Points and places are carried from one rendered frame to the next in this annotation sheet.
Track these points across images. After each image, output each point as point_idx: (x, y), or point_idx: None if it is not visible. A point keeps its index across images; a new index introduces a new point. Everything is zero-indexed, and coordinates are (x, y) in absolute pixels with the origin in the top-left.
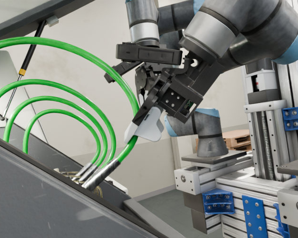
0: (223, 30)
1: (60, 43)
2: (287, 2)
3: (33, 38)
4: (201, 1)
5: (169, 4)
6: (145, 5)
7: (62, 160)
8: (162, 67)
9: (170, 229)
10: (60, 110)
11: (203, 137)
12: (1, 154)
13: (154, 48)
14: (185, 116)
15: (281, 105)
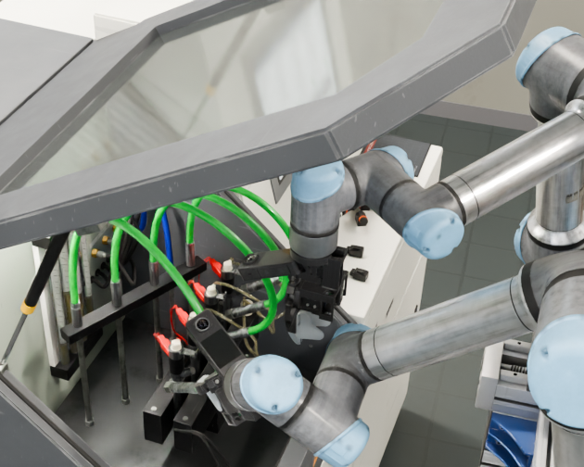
0: (238, 406)
1: (159, 261)
2: (304, 426)
3: (138, 239)
4: (414, 233)
5: (387, 187)
6: (304, 213)
7: (252, 240)
8: (315, 296)
9: (301, 451)
10: (244, 193)
11: None
12: (47, 435)
13: (208, 356)
14: (228, 421)
15: None
